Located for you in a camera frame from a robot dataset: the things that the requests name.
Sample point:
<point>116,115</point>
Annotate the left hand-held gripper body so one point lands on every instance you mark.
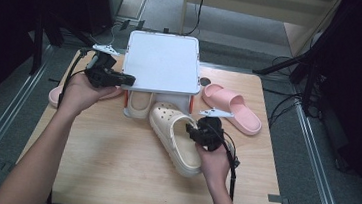
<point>101,71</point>

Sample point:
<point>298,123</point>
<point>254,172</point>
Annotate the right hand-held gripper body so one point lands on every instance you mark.
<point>211,133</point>

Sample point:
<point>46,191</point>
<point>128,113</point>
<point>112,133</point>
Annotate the black round table grommet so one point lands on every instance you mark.
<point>205,82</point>

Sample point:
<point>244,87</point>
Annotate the light wooden frame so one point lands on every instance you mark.
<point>295,37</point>

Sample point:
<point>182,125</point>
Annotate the white shoe rack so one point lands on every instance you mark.
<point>162,63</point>

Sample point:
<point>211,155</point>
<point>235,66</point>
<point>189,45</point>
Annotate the cream clog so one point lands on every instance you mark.
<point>178,148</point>
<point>139,104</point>

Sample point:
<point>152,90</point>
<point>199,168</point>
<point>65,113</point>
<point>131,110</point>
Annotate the person's right hand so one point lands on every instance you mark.
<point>213,165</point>

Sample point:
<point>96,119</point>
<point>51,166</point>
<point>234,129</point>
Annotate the person's left hand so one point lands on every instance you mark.
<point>80,97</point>

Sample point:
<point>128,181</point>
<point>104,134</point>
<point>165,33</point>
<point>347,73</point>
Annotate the black tape strip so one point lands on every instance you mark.
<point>276,199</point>
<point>8,167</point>

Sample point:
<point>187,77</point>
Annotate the pink slipper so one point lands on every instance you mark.
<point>54,96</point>
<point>226,98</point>

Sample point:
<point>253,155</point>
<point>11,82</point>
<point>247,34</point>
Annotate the black metal stand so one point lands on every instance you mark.
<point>309,84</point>
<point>37,44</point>

